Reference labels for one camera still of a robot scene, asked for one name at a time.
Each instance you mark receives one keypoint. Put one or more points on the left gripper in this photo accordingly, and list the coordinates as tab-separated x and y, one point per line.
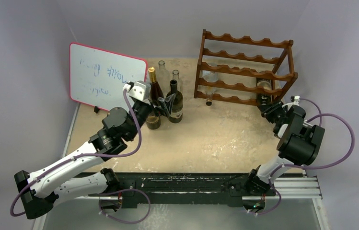
166	102

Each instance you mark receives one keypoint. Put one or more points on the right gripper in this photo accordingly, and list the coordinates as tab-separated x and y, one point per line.
270	110

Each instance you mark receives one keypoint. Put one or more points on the dark gold-capped wine bottle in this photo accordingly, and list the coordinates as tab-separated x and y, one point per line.
156	91

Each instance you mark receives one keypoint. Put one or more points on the clear slim glass bottle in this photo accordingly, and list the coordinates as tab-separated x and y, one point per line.
163	77

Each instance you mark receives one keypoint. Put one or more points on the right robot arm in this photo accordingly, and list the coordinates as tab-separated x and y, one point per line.
299	144

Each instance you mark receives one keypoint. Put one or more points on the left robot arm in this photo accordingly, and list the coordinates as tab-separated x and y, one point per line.
120	136

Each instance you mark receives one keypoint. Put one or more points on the brown wooden wine rack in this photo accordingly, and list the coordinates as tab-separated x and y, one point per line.
281	78

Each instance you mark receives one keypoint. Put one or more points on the clear labelled bottle in rack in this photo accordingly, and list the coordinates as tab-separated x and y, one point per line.
210	77

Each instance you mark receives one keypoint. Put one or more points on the red framed whiteboard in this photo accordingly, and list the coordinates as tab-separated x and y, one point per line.
97	76

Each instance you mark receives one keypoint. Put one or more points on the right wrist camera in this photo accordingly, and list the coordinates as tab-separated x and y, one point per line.
295	100

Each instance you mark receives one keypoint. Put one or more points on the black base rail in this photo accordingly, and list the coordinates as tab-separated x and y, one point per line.
182	188

